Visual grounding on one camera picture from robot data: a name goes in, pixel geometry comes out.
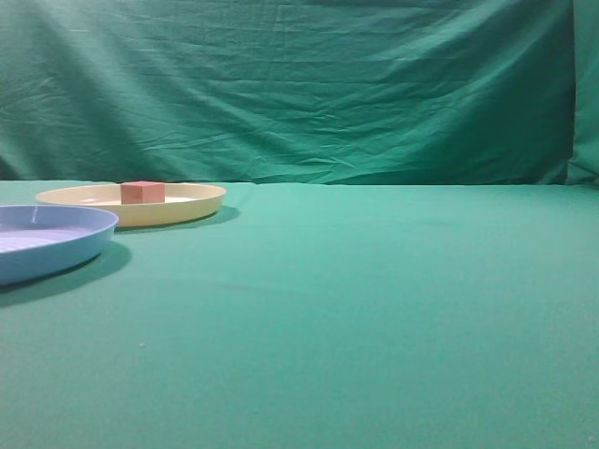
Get red cube block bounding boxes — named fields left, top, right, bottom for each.
left=120, top=181, right=166, bottom=205

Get yellow plastic plate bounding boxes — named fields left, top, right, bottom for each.
left=36, top=182, right=226, bottom=228

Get blue plastic plate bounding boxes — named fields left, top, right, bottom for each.
left=1, top=205, right=119, bottom=286

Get green table cloth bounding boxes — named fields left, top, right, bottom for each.
left=1, top=183, right=598, bottom=448

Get green backdrop cloth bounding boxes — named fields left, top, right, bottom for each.
left=1, top=1, right=598, bottom=185

